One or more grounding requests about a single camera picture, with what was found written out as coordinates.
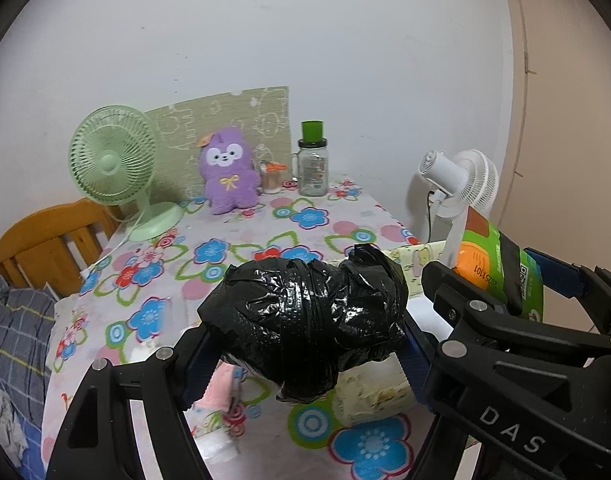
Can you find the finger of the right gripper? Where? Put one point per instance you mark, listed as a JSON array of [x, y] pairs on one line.
[[451, 295], [590, 287]]

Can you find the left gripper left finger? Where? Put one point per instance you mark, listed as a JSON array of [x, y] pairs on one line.
[[97, 437]]

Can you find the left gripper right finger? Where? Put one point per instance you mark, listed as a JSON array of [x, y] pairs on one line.
[[425, 364]]

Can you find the green orange tissue pack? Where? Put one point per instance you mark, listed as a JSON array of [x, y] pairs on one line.
[[487, 258]]

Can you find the pink card packet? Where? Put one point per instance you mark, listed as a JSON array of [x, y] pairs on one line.
[[223, 388]]

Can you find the black plastic bag bundle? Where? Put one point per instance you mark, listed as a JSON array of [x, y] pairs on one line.
[[300, 324]]

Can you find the beige door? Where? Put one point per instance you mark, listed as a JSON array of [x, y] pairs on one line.
[[556, 178]]

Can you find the crumpled white grey cloth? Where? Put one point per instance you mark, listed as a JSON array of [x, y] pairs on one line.
[[12, 437]]

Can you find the white standing fan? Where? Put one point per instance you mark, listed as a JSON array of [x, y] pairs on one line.
[[467, 181]]

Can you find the grey plaid pillow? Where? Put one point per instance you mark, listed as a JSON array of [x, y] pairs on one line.
[[26, 322]]

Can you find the floral tablecloth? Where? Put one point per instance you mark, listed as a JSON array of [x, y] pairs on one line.
[[260, 437]]

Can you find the glass jar green lid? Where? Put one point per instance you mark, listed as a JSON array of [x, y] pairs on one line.
[[310, 162]]

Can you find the toothpick jar orange lid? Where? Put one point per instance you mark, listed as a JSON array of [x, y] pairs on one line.
[[272, 176]]

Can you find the purple plush toy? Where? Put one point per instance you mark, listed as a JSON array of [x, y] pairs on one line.
[[228, 169]]

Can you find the green desk fan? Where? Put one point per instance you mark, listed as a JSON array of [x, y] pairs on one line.
[[112, 159]]

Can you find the green patterned wall mat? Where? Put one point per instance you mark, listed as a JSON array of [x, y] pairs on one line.
[[260, 114]]

